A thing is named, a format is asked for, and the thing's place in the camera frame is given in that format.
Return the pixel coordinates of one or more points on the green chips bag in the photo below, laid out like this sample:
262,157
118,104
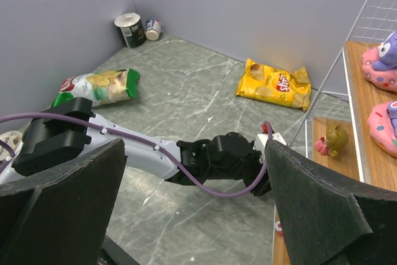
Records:
101,88

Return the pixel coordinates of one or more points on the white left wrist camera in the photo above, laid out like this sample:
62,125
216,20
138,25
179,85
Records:
262,138

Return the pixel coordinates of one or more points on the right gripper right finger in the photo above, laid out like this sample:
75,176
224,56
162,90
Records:
327,217

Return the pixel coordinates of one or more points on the yellow Lays chips bag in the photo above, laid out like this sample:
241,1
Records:
273,85

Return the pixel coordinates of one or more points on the small blue white cup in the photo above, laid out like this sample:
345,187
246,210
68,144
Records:
153,29

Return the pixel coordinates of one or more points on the Chobani yogurt cup front left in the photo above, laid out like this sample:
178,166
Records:
13,139

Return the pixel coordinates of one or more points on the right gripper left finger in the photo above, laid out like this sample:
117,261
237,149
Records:
60,215

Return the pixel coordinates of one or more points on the purple bunny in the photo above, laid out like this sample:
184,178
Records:
382,126
378,64

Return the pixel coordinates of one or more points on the white wire wooden shelf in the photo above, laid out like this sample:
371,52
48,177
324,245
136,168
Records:
362,159

